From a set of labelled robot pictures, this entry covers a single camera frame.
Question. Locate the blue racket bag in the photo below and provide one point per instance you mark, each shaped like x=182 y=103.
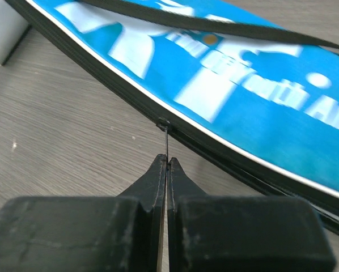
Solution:
x=258 y=101

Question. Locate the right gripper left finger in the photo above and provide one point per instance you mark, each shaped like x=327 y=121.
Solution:
x=87 y=233

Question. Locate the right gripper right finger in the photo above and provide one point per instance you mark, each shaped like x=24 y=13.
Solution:
x=226 y=233

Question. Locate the white shuttlecock tube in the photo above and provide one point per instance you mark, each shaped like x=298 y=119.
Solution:
x=12 y=28

